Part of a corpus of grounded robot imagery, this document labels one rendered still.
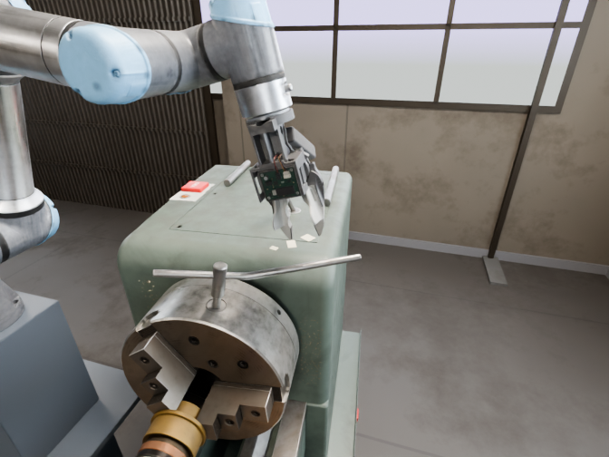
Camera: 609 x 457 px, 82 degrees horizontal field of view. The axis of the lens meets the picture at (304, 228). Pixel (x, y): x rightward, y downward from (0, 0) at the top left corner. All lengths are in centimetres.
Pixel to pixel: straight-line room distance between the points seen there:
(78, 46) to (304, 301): 53
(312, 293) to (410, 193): 248
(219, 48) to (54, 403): 91
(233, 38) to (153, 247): 47
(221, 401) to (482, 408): 170
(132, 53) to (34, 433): 90
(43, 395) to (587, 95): 318
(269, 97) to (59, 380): 86
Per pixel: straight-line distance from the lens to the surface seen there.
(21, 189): 94
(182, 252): 77
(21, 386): 103
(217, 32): 52
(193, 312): 62
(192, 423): 64
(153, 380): 65
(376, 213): 320
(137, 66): 44
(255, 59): 50
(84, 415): 121
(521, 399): 231
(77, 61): 45
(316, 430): 101
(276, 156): 52
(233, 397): 66
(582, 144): 319
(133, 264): 83
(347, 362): 146
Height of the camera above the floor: 163
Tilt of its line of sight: 28 degrees down
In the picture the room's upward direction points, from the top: straight up
